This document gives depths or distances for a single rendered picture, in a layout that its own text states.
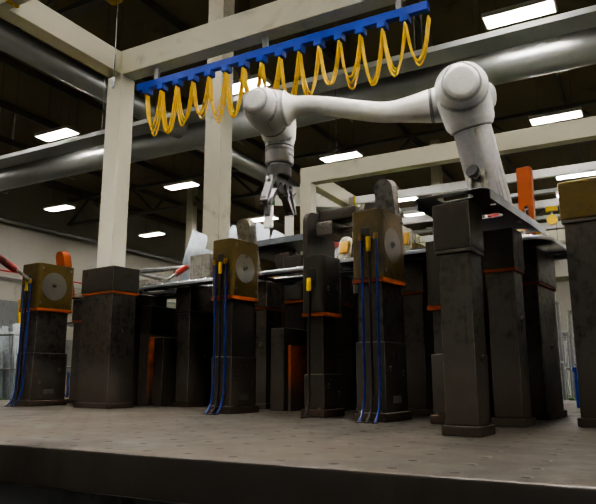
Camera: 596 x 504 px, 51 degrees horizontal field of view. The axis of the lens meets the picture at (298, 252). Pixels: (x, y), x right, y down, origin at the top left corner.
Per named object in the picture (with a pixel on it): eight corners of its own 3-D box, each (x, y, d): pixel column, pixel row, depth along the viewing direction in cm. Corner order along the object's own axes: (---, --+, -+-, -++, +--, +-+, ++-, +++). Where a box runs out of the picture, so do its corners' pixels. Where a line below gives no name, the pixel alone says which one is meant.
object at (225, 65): (132, 140, 518) (136, 72, 529) (138, 142, 524) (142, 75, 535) (430, 69, 400) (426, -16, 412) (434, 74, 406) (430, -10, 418)
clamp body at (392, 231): (342, 424, 99) (339, 209, 106) (378, 420, 108) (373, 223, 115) (379, 426, 95) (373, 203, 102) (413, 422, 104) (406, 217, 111)
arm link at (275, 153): (298, 151, 200) (298, 168, 199) (273, 155, 204) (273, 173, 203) (285, 141, 192) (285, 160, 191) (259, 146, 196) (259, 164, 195)
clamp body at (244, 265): (194, 416, 121) (200, 238, 128) (235, 413, 131) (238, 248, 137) (220, 417, 117) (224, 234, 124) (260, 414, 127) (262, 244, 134)
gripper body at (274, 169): (283, 160, 191) (283, 189, 190) (296, 168, 199) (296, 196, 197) (262, 163, 195) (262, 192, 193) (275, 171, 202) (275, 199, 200)
